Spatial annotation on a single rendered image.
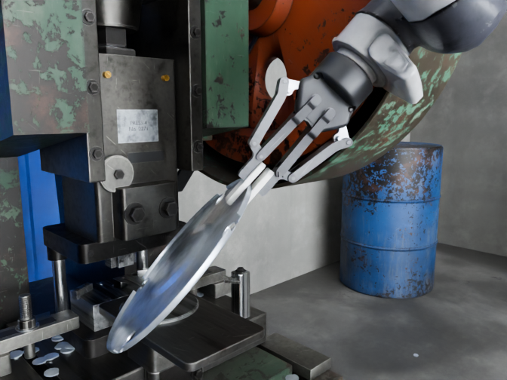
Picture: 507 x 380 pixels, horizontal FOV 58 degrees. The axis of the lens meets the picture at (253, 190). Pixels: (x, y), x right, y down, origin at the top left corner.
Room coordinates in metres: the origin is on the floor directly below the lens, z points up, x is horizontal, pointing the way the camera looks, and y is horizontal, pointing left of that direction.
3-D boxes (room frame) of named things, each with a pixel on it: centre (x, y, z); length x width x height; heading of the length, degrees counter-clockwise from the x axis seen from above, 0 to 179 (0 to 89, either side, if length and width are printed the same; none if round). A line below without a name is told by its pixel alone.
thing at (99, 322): (0.78, 0.24, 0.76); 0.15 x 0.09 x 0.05; 134
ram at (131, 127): (0.75, 0.21, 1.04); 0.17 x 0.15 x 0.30; 44
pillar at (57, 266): (0.77, 0.34, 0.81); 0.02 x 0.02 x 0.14
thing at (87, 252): (0.79, 0.24, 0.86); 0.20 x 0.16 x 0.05; 134
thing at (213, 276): (0.90, 0.12, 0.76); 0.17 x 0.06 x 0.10; 134
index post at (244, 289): (0.82, 0.02, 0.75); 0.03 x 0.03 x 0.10; 44
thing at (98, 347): (0.79, 0.24, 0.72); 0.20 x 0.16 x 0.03; 134
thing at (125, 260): (0.78, 0.23, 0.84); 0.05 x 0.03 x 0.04; 134
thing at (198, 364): (0.66, 0.12, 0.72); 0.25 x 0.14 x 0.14; 44
